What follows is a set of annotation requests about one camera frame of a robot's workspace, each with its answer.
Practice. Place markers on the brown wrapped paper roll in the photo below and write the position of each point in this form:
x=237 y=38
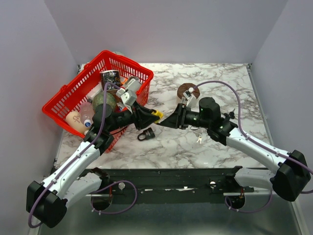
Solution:
x=187 y=87

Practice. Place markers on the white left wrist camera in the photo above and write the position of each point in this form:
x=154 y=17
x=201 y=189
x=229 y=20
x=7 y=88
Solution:
x=128 y=98

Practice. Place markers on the black headed key bunch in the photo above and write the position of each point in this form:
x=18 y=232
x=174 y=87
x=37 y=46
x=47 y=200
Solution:
x=230 y=115

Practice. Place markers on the black Kaijing padlock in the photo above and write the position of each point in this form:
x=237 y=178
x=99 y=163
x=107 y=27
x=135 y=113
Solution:
x=146 y=135

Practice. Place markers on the clear plastic bottle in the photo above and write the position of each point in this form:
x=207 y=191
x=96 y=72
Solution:
x=86 y=114

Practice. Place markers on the green glitter ball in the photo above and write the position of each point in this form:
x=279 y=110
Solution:
x=99 y=99

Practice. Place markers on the red plastic basket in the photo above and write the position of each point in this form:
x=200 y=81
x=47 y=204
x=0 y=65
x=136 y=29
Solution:
x=71 y=96

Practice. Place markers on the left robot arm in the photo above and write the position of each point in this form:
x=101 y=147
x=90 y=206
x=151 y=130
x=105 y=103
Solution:
x=45 y=200

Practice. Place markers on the dark printed can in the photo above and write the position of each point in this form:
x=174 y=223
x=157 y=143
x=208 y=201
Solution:
x=111 y=76

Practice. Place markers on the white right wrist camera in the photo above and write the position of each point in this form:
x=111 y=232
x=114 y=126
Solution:
x=188 y=98

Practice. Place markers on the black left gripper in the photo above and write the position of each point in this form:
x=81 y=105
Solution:
x=138 y=115

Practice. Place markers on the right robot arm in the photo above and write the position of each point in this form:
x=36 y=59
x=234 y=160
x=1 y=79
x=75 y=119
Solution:
x=287 y=172

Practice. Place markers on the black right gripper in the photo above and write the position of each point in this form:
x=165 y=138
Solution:
x=177 y=119

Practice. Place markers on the yellow Opel padlock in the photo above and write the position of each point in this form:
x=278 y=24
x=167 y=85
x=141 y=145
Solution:
x=158 y=114

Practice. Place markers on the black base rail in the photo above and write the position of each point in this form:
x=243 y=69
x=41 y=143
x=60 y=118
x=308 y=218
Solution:
x=167 y=186

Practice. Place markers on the white small box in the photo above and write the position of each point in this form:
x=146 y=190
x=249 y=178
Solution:
x=94 y=91

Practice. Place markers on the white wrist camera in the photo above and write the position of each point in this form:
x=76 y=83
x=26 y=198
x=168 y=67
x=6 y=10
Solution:
x=128 y=98
x=188 y=98

